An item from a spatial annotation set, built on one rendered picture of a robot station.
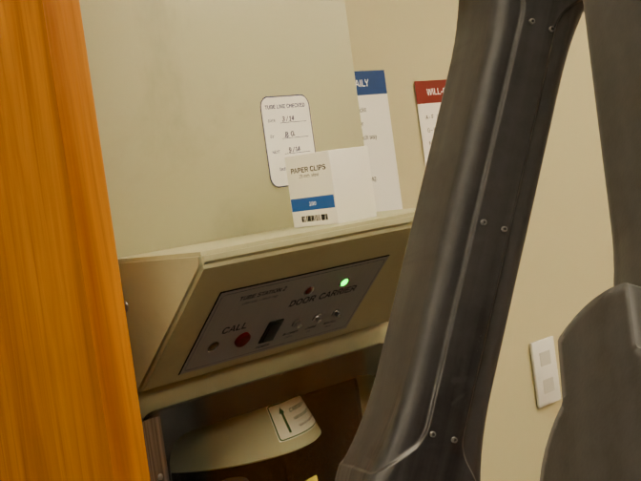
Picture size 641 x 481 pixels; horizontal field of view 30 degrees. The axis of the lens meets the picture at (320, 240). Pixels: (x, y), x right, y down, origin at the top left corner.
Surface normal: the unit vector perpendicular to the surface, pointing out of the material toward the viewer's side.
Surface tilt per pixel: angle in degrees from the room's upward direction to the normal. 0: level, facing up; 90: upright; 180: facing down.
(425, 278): 65
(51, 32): 90
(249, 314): 135
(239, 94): 90
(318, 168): 90
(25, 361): 90
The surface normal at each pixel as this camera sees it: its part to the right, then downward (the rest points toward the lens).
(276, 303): 0.61, 0.65
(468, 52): -0.90, -0.26
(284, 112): 0.72, -0.07
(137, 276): -0.68, 0.13
